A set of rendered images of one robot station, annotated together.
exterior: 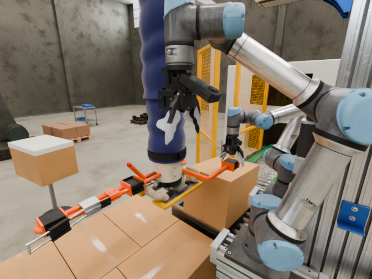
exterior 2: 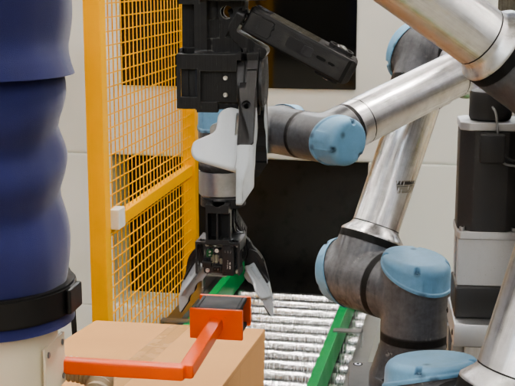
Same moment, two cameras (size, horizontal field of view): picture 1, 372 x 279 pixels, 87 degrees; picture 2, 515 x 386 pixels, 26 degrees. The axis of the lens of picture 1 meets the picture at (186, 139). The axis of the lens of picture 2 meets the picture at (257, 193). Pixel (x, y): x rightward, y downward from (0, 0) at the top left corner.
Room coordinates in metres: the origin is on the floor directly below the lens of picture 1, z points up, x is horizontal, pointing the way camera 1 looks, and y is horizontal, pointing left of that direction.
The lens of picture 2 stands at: (-0.40, 0.54, 1.74)
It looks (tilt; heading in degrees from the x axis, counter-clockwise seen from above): 11 degrees down; 330
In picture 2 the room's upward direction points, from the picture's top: straight up
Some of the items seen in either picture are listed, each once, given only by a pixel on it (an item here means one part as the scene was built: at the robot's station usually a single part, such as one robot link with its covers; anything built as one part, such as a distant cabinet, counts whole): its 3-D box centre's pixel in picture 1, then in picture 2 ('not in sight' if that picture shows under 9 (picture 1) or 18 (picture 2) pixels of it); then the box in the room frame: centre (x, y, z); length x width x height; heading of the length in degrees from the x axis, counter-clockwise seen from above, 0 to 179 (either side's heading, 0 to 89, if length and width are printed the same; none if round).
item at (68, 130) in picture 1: (66, 132); not in sight; (5.77, 3.63, 0.23); 1.34 x 0.94 x 0.45; 52
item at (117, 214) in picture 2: not in sight; (117, 217); (2.57, -0.71, 1.02); 0.06 x 0.03 x 0.06; 139
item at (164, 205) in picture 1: (179, 189); not in sight; (1.01, 0.04, 1.08); 0.34 x 0.10 x 0.05; 141
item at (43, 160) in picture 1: (44, 158); not in sight; (2.15, 1.67, 0.82); 0.60 x 0.40 x 0.40; 61
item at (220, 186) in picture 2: (233, 130); (224, 184); (1.12, -0.28, 1.41); 0.08 x 0.08 x 0.05
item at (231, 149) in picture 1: (231, 143); (222, 234); (1.11, -0.27, 1.32); 0.09 x 0.08 x 0.12; 141
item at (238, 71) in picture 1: (250, 124); (151, 178); (2.95, -0.99, 1.05); 1.17 x 0.10 x 2.10; 139
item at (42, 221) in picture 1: (52, 221); not in sight; (0.61, 0.50, 1.18); 0.08 x 0.07 x 0.05; 141
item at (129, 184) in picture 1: (132, 185); not in sight; (0.88, 0.27, 1.18); 0.10 x 0.08 x 0.06; 51
